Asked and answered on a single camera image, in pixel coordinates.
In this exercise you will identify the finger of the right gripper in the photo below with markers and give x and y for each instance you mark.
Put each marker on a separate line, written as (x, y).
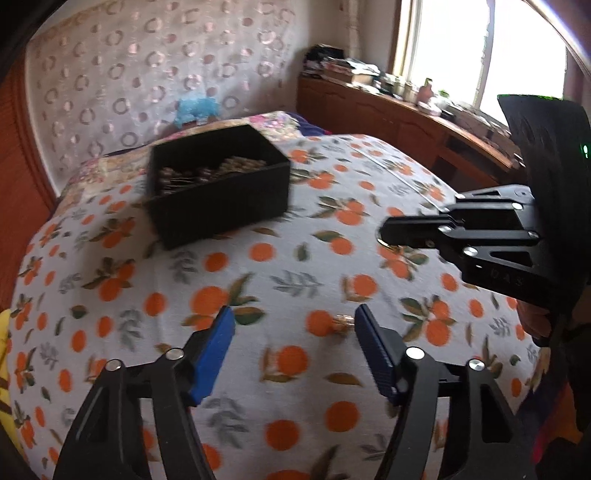
(423, 231)

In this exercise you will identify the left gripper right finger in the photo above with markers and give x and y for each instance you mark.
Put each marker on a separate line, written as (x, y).
(383, 349)

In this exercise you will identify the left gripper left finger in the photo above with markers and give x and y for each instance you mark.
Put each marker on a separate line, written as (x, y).
(206, 350)

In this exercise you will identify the small pink bead earring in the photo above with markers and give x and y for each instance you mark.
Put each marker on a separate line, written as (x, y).
(342, 324)

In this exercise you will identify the black jewelry box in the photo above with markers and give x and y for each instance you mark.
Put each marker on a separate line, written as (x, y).
(212, 201)

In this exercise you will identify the long wooden sideboard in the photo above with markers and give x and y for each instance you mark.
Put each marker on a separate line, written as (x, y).
(458, 157)

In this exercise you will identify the orange print bed sheet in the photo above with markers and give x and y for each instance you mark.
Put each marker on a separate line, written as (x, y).
(295, 392)

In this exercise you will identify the pink ceramic vase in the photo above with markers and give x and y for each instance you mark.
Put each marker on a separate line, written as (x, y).
(425, 93)

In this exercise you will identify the bright window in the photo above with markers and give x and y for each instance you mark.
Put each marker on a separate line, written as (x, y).
(475, 51)

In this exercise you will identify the stack of folded clothes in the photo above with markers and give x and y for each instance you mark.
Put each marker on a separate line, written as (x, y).
(329, 63)

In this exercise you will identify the yellow plush toy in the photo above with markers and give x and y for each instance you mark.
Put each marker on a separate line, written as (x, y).
(6, 416)

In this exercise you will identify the circle pattern sheer curtain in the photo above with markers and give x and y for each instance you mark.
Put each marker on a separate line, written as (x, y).
(110, 75)

